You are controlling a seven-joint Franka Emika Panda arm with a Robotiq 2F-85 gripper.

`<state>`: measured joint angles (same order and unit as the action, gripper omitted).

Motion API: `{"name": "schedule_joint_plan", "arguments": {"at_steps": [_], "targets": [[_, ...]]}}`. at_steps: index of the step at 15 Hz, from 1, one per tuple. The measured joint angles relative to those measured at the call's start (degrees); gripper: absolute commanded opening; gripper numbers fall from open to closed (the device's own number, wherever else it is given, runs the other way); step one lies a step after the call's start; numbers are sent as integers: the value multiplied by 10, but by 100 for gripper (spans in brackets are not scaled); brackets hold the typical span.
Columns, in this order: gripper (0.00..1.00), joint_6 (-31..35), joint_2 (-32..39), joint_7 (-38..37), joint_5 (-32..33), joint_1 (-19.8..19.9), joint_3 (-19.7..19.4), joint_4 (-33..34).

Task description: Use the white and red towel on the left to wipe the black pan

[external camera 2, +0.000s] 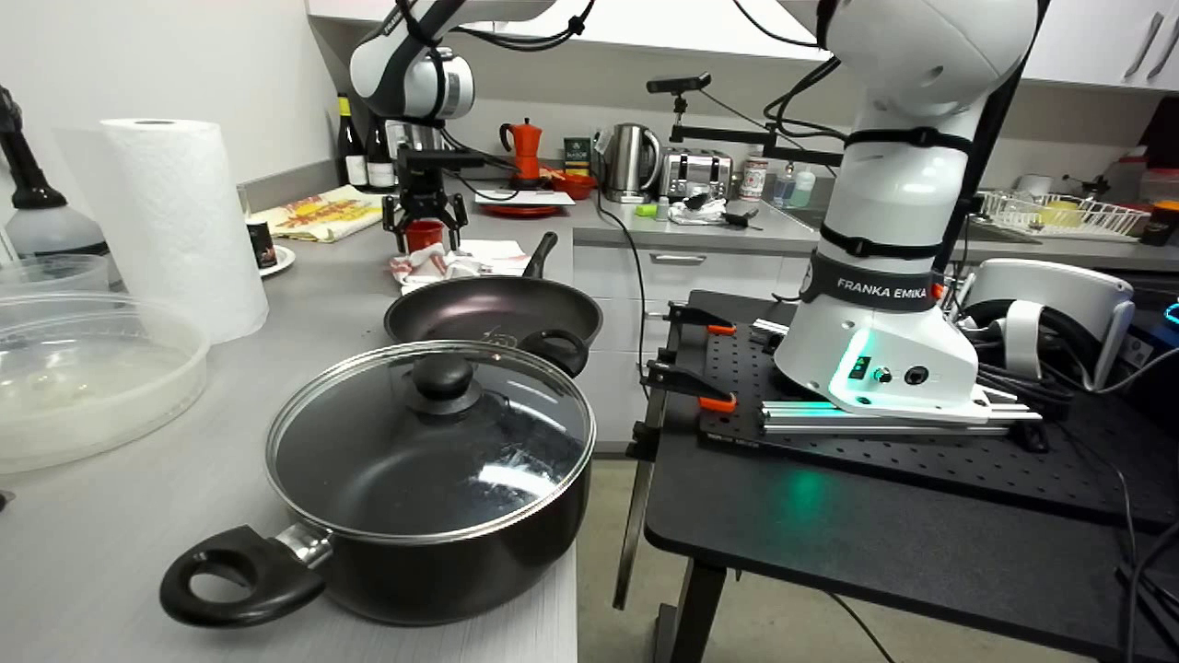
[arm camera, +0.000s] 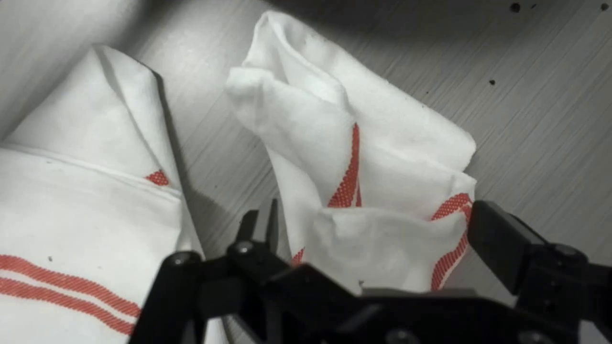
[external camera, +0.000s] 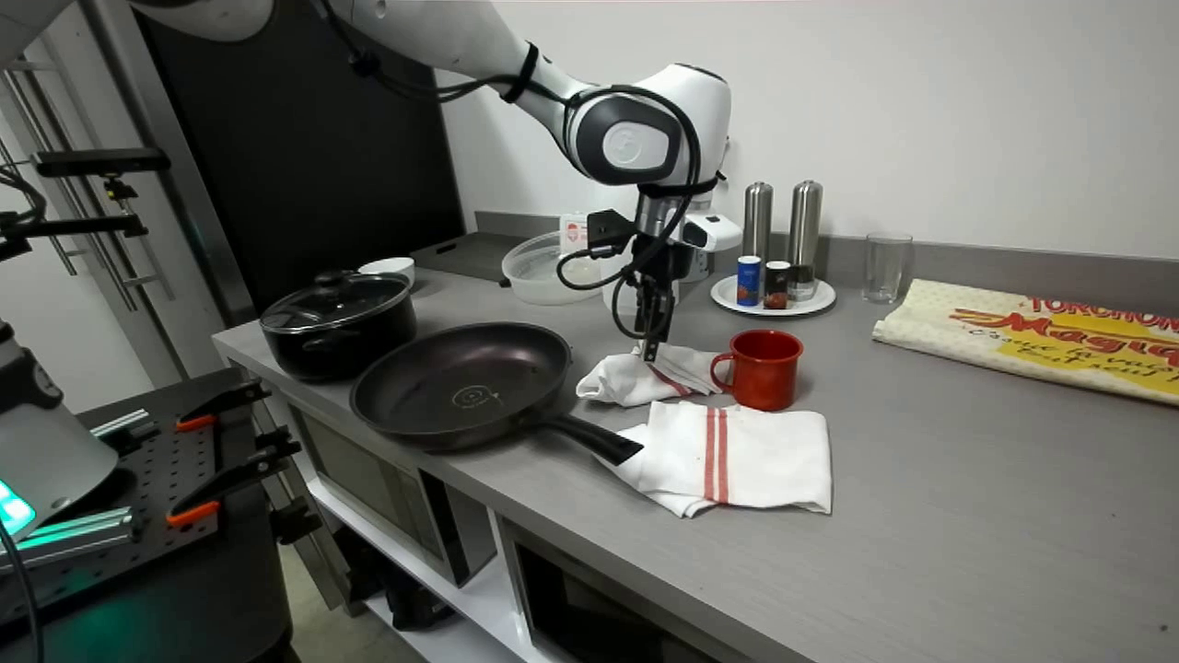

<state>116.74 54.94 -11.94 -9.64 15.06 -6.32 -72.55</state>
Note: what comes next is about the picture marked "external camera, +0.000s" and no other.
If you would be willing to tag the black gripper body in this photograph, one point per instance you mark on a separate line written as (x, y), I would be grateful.
(654, 242)

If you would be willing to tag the white red-striped towel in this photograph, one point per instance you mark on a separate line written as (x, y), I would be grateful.
(627, 382)
(760, 463)

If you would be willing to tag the black frying pan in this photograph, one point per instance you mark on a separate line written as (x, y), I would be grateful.
(454, 382)

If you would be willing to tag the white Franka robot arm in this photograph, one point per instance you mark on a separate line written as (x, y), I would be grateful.
(648, 133)

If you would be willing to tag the folded white red-striped towel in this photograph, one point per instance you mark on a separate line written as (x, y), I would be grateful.
(760, 463)

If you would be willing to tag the small blue can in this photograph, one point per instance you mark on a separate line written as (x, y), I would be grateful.
(750, 281)

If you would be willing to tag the steel shaker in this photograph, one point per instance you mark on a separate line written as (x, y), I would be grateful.
(804, 226)
(756, 222)

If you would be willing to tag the red enamel mug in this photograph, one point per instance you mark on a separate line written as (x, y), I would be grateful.
(769, 374)

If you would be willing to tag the small dark jar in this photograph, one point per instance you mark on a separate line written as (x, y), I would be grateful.
(780, 286)

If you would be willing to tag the clear plastic bowl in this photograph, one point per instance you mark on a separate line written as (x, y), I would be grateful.
(535, 279)

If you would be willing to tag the small white plate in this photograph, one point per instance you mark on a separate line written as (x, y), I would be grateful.
(819, 300)

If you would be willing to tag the black tray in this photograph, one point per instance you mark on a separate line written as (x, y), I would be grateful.
(466, 254)

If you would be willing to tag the clear drinking glass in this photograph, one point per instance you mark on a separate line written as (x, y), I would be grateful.
(891, 275)

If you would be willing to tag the small white bowl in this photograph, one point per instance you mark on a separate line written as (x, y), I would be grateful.
(387, 267)

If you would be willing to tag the black built-in appliance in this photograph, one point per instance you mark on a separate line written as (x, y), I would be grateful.
(593, 609)

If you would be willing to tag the black pot with glass lid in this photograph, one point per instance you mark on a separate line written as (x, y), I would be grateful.
(337, 324)

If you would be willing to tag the black microwave oven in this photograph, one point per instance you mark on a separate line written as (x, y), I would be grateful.
(381, 491)

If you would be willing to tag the yellow printed cloth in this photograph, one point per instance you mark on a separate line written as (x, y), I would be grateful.
(1043, 337)

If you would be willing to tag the black clamp with orange tips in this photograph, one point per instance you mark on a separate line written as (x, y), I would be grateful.
(224, 405)
(233, 482)

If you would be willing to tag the black breadboard table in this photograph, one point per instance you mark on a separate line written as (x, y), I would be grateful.
(161, 577)

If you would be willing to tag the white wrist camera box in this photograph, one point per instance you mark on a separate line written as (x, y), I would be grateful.
(713, 231)

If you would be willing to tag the white wall socket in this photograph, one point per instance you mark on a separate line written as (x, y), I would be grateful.
(572, 231)

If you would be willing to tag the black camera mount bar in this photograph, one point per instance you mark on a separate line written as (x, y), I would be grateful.
(104, 160)
(76, 226)

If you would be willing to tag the aluminium rail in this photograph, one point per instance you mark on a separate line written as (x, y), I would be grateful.
(76, 536)

